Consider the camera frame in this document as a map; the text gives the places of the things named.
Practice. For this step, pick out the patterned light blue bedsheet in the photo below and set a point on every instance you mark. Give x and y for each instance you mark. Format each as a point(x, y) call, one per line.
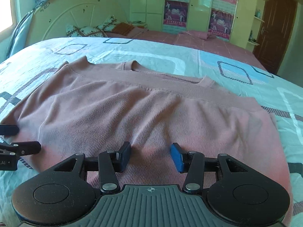
point(24, 71)

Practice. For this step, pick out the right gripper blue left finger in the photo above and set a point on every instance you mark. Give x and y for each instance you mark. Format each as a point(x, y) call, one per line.
point(111, 162)

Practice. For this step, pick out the lower left pink poster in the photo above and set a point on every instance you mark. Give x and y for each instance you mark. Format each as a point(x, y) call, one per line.
point(175, 13)

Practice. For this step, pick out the lower right pink poster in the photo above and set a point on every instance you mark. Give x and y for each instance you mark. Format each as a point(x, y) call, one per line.
point(220, 24)

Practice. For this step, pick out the pink sweatshirt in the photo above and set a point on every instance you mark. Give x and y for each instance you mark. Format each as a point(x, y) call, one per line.
point(90, 108)

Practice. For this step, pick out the folded pink blanket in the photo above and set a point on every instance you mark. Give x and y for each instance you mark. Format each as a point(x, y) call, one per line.
point(200, 34)

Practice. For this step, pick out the orange striped pillow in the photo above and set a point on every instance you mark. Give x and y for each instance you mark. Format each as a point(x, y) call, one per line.
point(123, 29)

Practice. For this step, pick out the brown wooden door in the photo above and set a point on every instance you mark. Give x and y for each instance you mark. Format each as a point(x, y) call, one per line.
point(275, 32)

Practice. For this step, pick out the cream round headboard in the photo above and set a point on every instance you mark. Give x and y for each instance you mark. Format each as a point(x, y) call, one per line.
point(50, 20)

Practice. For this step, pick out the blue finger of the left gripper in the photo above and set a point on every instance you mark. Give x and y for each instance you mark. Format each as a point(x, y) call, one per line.
point(21, 148)
point(8, 130)

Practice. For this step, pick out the corner wall shelves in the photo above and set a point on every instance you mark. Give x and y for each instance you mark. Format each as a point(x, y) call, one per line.
point(257, 24)

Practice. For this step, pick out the blue satin curtain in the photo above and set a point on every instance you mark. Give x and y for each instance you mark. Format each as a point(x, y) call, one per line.
point(18, 39)

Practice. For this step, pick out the cream glossy wardrobe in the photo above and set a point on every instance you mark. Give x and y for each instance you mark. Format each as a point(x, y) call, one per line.
point(199, 13)

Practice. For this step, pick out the pink plaid bedsheet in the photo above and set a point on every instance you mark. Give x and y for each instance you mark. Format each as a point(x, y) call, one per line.
point(215, 46)

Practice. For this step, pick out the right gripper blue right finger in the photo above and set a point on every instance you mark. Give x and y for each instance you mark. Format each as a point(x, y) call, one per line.
point(191, 163)

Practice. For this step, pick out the floral patterned pillow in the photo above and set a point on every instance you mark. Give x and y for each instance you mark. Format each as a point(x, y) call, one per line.
point(87, 31)

